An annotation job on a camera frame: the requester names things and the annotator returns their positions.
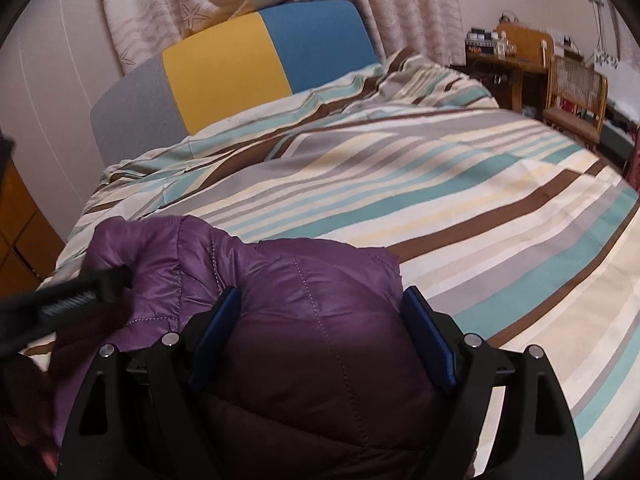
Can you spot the beige patterned curtain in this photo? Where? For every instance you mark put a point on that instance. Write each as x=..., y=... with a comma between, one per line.
x=400, y=5

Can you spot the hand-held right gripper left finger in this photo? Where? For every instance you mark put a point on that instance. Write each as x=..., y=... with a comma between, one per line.
x=216, y=332

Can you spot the orange wooden cabinet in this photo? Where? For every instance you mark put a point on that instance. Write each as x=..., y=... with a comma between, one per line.
x=20, y=240

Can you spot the wicker chair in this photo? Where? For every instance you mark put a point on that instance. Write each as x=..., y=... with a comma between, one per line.
x=575, y=95

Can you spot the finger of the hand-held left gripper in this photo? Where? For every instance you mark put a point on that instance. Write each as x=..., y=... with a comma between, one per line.
x=75, y=300

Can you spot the brown wooden desk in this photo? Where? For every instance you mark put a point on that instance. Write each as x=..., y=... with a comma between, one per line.
x=515, y=70

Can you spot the grey yellow blue headboard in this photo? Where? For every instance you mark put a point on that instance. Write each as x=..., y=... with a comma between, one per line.
x=225, y=65

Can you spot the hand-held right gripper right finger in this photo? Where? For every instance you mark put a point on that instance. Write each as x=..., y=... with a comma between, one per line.
x=431, y=340

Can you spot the striped bed cover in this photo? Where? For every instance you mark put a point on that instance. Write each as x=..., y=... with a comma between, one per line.
x=425, y=185

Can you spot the purple quilted puffer jacket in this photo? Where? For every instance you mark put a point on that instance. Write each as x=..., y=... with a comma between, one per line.
x=320, y=310

